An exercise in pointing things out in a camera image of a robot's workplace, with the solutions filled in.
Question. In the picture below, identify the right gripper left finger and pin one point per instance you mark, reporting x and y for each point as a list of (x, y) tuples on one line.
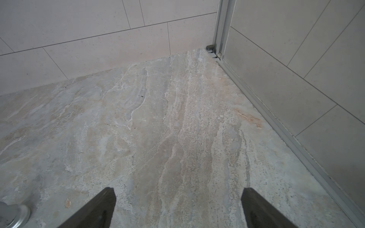
[(97, 213)]

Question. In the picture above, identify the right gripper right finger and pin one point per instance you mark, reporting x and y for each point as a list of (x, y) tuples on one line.
[(259, 213)]

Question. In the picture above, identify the small silver metal fitting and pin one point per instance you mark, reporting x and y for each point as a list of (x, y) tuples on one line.
[(14, 216)]

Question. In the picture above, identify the aluminium corner post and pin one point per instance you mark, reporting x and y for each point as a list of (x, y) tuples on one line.
[(222, 26)]

